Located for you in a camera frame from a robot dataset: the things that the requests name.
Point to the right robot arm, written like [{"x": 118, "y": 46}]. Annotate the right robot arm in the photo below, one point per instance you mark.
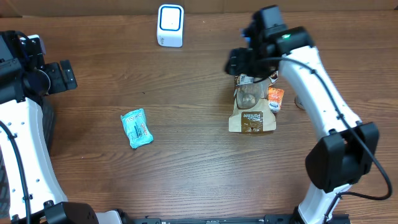
[{"x": 345, "y": 145}]

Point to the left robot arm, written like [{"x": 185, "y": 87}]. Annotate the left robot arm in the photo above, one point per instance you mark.
[{"x": 30, "y": 191}]

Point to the beige snack pouch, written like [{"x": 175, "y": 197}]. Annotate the beige snack pouch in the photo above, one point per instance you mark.
[{"x": 251, "y": 112}]

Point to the orange tissue pack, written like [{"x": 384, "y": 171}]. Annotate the orange tissue pack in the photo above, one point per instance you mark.
[{"x": 275, "y": 97}]

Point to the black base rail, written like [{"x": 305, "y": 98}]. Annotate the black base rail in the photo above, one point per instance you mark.
[{"x": 217, "y": 221}]

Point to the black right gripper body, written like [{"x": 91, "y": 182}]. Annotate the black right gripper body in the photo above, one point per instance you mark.
[{"x": 250, "y": 64}]

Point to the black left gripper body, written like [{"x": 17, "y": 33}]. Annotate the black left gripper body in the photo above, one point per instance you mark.
[{"x": 54, "y": 78}]

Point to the white barcode scanner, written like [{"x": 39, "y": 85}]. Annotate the white barcode scanner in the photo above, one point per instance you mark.
[{"x": 170, "y": 25}]

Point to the mint green wipes pack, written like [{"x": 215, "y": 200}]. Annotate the mint green wipes pack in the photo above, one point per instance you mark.
[{"x": 135, "y": 128}]

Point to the dark grey plastic basket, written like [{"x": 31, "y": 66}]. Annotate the dark grey plastic basket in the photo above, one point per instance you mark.
[{"x": 48, "y": 122}]

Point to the green lid jar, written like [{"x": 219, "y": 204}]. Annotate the green lid jar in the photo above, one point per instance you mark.
[{"x": 298, "y": 103}]

